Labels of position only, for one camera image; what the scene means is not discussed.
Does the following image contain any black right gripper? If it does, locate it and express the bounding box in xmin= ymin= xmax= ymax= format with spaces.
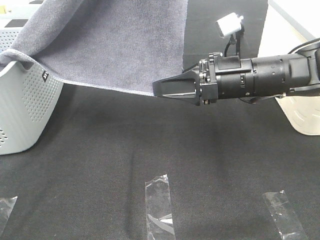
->
xmin=152 ymin=52 xmax=255 ymax=106

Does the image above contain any grey towel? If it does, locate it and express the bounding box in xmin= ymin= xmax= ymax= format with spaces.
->
xmin=0 ymin=0 xmax=188 ymax=96

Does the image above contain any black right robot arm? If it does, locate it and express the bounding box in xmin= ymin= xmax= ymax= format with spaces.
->
xmin=152 ymin=38 xmax=320 ymax=106

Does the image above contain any cream plastic storage bin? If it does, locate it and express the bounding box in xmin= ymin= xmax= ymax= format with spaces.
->
xmin=258 ymin=0 xmax=320 ymax=136

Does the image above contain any black fabric table mat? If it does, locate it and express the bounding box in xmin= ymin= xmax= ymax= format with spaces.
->
xmin=0 ymin=0 xmax=320 ymax=240

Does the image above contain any clear tape strip centre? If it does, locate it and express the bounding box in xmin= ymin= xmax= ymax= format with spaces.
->
xmin=145 ymin=174 xmax=176 ymax=240

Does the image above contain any clear tape strip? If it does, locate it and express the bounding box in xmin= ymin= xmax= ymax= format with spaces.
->
xmin=0 ymin=196 xmax=18 ymax=235
xmin=262 ymin=190 xmax=309 ymax=240
xmin=145 ymin=174 xmax=176 ymax=240

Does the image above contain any grey perforated laundry basket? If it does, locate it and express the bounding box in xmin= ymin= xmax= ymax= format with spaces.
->
xmin=0 ymin=0 xmax=64 ymax=156

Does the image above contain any clear tape strip right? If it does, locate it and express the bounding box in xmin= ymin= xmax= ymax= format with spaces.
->
xmin=262 ymin=190 xmax=309 ymax=240

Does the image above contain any clear tape strip left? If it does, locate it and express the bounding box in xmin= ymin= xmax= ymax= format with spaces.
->
xmin=0 ymin=196 xmax=18 ymax=235

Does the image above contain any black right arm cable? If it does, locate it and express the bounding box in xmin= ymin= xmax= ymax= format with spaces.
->
xmin=223 ymin=27 xmax=245 ymax=59

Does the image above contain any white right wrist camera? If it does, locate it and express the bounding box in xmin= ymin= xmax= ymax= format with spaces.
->
xmin=215 ymin=12 xmax=244 ymax=38

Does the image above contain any wooden basket handle knob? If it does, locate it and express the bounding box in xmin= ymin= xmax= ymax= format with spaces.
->
xmin=0 ymin=5 xmax=12 ymax=16

